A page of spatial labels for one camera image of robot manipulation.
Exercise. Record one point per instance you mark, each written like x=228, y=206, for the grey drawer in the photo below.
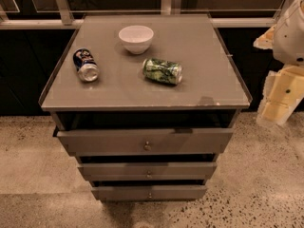
x=124, y=142
x=153, y=192
x=147, y=171

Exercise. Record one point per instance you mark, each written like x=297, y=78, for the metal railing frame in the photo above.
x=51, y=14

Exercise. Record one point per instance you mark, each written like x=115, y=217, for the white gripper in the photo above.
x=289, y=38

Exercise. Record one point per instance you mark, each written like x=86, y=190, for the white ceramic bowl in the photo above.
x=136, y=39

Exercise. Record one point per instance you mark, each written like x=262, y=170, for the green soda can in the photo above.
x=162, y=71

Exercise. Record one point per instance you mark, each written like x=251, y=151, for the grey drawer cabinet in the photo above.
x=210, y=95

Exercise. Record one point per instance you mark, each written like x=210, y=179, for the grey bottom drawer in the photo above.
x=153, y=192

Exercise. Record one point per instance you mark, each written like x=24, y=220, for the grey top drawer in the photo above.
x=124, y=142

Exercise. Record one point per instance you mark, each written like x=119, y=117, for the blue soda can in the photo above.
x=86, y=67

